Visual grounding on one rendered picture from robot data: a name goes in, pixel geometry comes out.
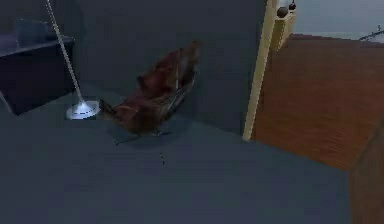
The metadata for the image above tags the brown wooden cabinet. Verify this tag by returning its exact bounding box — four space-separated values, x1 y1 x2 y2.
347 113 384 224

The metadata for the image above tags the dark blue side table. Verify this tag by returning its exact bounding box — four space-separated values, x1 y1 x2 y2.
0 33 76 116

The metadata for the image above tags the dark blue pot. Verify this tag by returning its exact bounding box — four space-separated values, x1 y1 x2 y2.
13 18 50 48

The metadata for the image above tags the cream room door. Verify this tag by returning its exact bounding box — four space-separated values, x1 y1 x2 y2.
241 0 298 142

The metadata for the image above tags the silver floor lamp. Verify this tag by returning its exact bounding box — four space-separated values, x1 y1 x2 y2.
45 0 101 121

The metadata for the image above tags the brown armchair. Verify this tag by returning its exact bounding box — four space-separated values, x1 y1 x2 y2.
98 40 202 137

